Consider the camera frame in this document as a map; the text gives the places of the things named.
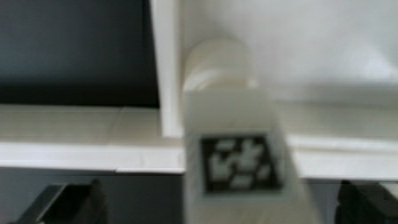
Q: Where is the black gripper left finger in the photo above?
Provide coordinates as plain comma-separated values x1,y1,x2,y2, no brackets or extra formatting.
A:
14,179,109,224

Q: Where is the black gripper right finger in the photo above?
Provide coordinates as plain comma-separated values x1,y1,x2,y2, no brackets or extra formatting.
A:
334,180,398,224

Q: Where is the white table leg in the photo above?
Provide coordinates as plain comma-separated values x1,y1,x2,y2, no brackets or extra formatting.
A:
181,38,322,224

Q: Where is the white square table top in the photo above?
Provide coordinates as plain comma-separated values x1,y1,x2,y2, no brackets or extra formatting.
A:
150,0,398,137

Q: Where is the white U-shaped fence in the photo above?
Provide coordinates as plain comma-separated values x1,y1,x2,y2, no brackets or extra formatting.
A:
0,103,398,180

